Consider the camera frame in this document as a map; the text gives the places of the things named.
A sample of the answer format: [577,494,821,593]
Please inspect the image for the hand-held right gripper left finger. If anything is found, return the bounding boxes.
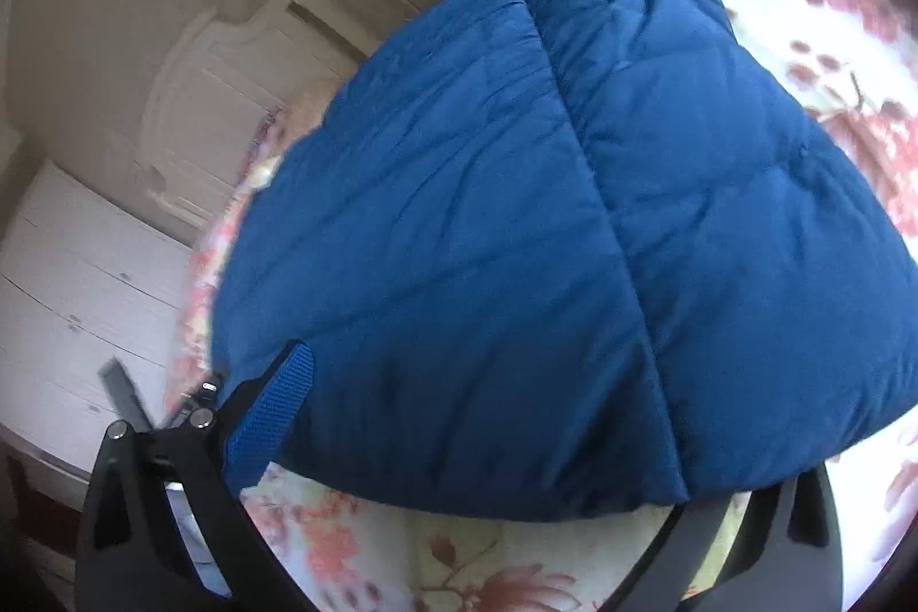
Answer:
[75,340,320,612]

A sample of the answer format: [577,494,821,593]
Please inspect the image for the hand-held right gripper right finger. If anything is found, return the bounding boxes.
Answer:
[623,465,845,612]

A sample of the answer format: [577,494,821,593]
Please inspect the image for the blue padded jacket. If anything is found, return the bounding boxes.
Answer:
[208,0,918,523]

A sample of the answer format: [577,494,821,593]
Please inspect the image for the floral bed sheet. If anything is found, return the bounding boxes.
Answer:
[161,0,918,612]

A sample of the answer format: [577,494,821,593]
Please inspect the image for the white chest of drawers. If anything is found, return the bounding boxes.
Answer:
[0,160,196,502]

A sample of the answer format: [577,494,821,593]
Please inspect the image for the white panelled wardrobe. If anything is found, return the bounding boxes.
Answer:
[136,0,374,244]

